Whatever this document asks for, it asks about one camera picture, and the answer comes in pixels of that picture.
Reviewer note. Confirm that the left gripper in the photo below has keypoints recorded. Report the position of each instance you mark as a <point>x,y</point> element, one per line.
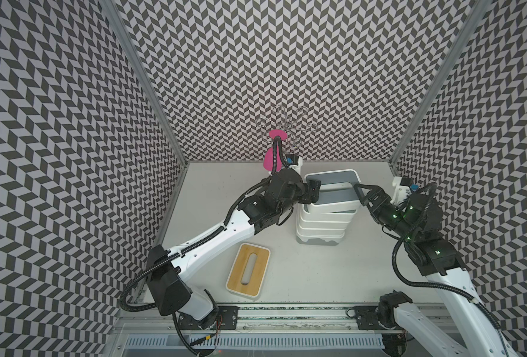
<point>310,191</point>

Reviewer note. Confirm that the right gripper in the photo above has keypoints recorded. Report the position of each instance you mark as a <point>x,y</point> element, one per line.
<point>375,198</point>

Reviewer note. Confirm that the grey lid box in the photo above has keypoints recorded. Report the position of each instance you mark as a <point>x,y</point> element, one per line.
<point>335,217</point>
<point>336,193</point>

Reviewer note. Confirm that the bamboo lid box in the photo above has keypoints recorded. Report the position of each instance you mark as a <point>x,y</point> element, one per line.
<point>248,271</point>
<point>320,233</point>
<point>322,225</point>

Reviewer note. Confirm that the bamboo lid box back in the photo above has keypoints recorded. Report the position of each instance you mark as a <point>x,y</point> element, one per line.
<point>322,225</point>

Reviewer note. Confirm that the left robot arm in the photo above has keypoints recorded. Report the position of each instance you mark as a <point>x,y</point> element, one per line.
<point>172,268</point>

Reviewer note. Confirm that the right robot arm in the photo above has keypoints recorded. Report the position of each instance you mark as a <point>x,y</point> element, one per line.
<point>478,327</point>

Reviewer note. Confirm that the pink plastic goblet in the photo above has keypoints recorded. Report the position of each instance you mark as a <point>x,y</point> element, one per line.
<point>275,158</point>

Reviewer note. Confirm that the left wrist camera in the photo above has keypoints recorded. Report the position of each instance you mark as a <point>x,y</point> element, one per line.
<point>295,162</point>

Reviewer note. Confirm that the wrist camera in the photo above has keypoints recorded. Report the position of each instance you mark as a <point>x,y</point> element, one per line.
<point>295,162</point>
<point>403,188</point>

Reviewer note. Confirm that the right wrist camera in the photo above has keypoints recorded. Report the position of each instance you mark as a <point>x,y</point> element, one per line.
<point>403,188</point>

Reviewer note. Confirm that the aluminium front rail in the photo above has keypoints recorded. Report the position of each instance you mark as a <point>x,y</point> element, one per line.
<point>283,329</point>

